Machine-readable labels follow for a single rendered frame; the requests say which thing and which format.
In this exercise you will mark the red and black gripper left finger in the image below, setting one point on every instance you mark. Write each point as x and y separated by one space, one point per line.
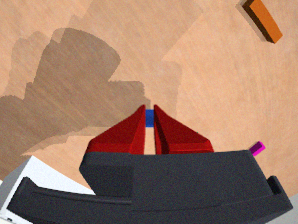
122 137

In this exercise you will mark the magenta rod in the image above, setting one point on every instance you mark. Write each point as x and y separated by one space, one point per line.
257 148

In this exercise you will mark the orange rod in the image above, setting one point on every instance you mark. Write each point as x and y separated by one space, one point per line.
263 20

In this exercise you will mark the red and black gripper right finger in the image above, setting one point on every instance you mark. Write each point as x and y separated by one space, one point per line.
175 137

